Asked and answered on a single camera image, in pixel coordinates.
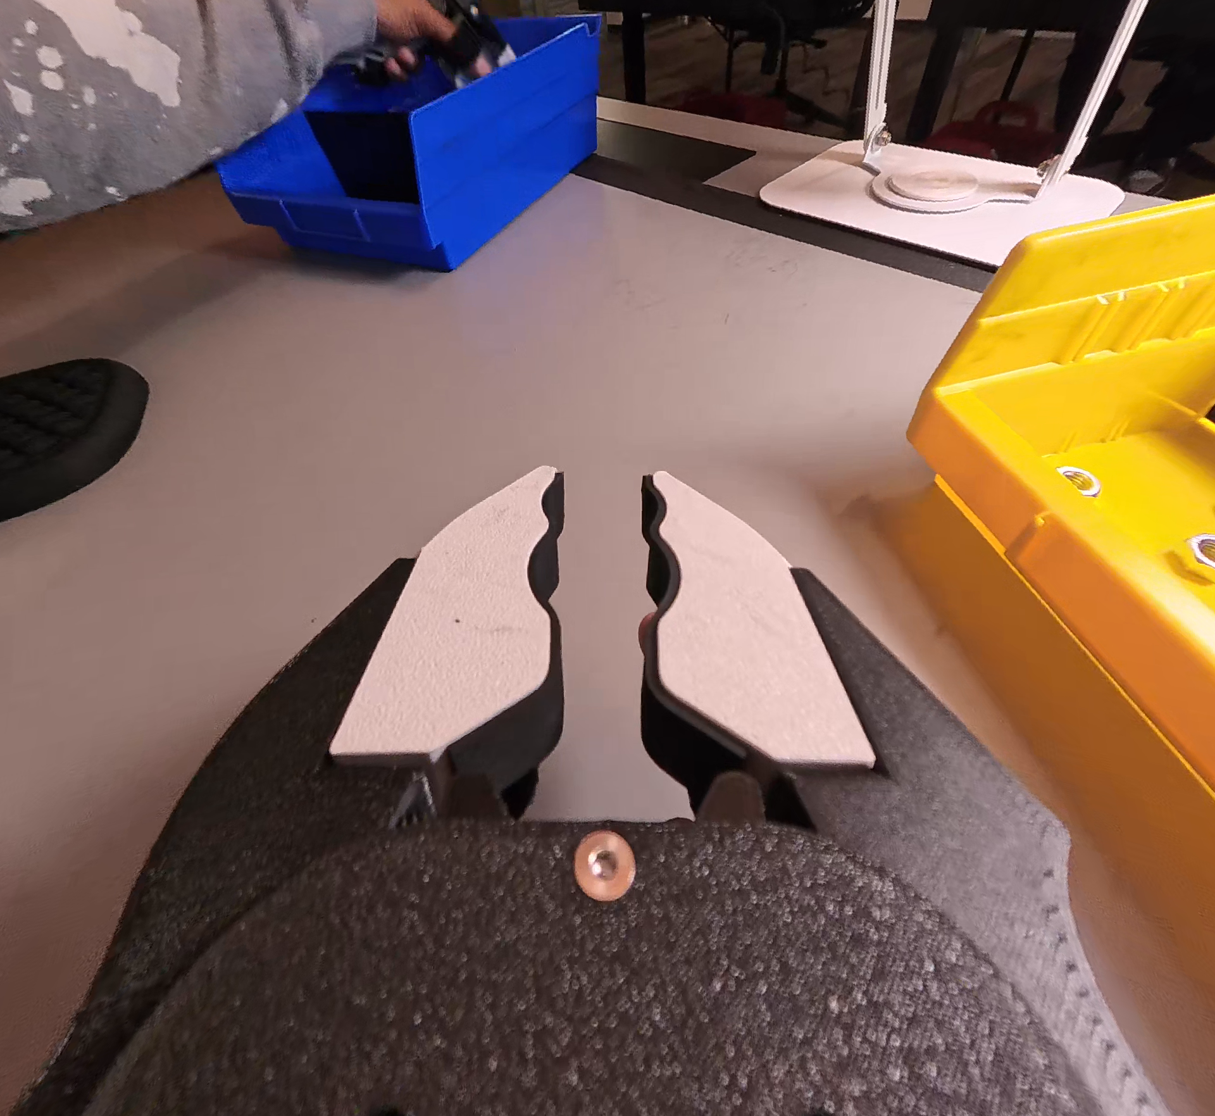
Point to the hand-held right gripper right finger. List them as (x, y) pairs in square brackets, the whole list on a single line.
[(750, 650)]

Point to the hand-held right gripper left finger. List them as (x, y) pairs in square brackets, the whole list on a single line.
[(456, 633)]

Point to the blue plastic bin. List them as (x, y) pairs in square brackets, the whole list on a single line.
[(503, 147)]

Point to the yellow plastic bin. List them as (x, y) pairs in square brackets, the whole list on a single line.
[(1045, 329)]

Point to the person's left forearm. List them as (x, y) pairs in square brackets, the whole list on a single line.
[(142, 44)]

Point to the person's left hand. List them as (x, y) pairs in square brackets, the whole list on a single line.
[(404, 6)]

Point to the person's right hand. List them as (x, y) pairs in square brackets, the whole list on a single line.
[(646, 636)]

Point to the red floor box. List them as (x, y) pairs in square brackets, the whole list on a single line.
[(736, 110)]

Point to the silver hex nut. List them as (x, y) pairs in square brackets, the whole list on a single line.
[(1204, 556), (1080, 481)]

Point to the black chair armrest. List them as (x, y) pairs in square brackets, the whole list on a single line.
[(57, 432)]

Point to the instruction sheet stand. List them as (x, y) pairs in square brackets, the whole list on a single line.
[(931, 186)]

